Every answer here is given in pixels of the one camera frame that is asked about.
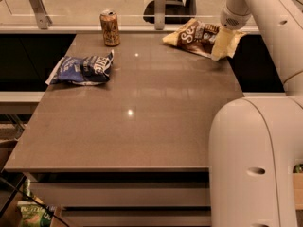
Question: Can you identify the orange soda can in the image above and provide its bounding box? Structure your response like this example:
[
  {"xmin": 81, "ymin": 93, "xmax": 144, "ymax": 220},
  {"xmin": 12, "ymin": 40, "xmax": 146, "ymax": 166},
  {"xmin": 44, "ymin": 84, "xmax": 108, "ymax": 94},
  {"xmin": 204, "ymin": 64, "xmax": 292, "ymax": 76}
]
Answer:
[{"xmin": 99, "ymin": 9, "xmax": 120, "ymax": 46}]

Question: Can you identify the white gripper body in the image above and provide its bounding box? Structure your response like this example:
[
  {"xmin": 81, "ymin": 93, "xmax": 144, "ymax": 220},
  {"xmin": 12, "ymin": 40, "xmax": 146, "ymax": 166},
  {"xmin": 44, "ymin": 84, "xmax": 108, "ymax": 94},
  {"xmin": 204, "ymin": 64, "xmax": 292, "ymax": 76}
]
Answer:
[{"xmin": 220, "ymin": 6, "xmax": 251, "ymax": 30}]

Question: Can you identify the grey drawer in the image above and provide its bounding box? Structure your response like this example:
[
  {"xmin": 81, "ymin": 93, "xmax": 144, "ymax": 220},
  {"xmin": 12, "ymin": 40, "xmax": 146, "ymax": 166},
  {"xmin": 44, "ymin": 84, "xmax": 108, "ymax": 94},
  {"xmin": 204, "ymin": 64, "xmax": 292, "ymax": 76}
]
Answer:
[
  {"xmin": 30, "ymin": 183, "xmax": 210, "ymax": 207},
  {"xmin": 62, "ymin": 209, "xmax": 211, "ymax": 227}
]

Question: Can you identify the green snack bag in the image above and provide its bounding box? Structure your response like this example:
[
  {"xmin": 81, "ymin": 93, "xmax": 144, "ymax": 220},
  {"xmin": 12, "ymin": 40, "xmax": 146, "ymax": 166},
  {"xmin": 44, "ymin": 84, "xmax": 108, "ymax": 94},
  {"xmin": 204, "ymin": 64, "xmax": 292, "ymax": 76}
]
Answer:
[{"xmin": 17, "ymin": 201, "xmax": 55, "ymax": 227}]

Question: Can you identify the middle metal railing bracket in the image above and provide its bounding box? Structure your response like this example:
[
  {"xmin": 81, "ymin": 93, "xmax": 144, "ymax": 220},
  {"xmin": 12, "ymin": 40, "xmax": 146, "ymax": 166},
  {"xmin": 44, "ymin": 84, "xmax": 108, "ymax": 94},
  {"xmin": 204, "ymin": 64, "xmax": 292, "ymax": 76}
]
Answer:
[{"xmin": 154, "ymin": 0, "xmax": 166, "ymax": 30}]

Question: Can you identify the upper grey drawer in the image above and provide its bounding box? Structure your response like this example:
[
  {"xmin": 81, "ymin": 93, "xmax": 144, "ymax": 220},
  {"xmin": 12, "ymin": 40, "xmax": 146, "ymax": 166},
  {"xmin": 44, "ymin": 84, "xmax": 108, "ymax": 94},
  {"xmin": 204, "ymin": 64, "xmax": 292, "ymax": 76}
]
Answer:
[{"xmin": 30, "ymin": 183, "xmax": 210, "ymax": 207}]

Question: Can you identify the lower grey drawer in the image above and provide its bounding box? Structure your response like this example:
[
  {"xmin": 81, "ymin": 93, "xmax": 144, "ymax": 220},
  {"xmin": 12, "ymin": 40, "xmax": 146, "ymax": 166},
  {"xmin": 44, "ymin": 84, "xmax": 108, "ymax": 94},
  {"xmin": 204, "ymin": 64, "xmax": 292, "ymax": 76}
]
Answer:
[{"xmin": 62, "ymin": 209, "xmax": 211, "ymax": 227}]

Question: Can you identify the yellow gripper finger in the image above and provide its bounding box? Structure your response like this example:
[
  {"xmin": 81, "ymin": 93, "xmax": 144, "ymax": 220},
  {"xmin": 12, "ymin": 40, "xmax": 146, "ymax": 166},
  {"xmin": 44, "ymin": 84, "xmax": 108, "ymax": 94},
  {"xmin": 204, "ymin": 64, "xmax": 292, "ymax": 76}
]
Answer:
[{"xmin": 211, "ymin": 27, "xmax": 244, "ymax": 61}]

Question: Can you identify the left metal railing bracket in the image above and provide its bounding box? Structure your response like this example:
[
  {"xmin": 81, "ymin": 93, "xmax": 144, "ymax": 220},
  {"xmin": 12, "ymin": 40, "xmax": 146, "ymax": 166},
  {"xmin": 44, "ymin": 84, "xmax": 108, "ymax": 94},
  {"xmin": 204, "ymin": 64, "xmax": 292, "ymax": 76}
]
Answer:
[{"xmin": 28, "ymin": 0, "xmax": 52, "ymax": 29}]

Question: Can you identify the black office chair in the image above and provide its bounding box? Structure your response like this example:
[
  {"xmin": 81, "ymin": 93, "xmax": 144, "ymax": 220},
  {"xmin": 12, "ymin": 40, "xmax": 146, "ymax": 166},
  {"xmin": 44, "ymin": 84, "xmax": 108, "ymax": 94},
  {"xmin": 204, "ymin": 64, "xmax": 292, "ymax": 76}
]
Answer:
[{"xmin": 142, "ymin": 0, "xmax": 201, "ymax": 25}]

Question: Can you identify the brown chip bag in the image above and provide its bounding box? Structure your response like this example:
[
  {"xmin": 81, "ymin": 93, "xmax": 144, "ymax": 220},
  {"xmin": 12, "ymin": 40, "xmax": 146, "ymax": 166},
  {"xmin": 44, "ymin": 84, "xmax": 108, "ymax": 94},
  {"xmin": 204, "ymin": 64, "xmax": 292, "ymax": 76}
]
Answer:
[{"xmin": 162, "ymin": 18, "xmax": 247, "ymax": 61}]

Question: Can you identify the blue chip bag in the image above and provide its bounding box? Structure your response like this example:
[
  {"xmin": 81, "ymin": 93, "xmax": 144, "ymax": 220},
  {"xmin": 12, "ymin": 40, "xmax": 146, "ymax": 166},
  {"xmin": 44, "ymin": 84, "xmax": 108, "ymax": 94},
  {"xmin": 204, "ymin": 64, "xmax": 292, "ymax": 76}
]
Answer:
[{"xmin": 45, "ymin": 51, "xmax": 114, "ymax": 86}]

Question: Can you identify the black cable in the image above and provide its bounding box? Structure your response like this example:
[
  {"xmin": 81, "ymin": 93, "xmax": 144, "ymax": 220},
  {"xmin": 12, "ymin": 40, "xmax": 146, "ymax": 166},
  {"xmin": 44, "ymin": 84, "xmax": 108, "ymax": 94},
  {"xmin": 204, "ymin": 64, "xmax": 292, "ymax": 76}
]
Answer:
[{"xmin": 0, "ymin": 177, "xmax": 71, "ymax": 227}]

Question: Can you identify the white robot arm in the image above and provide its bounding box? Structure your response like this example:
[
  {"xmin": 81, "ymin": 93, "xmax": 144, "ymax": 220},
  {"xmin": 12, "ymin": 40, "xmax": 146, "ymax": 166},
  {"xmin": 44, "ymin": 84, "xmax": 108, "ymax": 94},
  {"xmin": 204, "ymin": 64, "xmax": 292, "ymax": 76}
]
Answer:
[{"xmin": 209, "ymin": 0, "xmax": 303, "ymax": 227}]

